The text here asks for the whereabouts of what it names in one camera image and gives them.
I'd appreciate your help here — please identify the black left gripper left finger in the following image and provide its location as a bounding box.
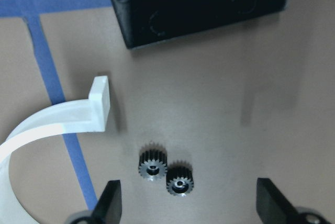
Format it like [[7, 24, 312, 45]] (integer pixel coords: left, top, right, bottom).
[[91, 180, 122, 224]]

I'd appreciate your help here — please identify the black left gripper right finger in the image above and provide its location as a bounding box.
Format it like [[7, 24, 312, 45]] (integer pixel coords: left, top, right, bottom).
[[256, 177, 329, 224]]

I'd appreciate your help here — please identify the small black bearing gear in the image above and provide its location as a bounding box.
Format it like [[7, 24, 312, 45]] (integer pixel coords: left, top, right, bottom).
[[138, 142, 168, 182]]

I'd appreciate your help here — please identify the white curved plastic arc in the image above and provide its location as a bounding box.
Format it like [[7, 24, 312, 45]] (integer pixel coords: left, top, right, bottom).
[[1, 76, 110, 223]]

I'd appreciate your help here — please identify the small black plastic plate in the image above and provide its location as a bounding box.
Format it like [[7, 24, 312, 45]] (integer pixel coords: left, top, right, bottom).
[[111, 0, 286, 49]]

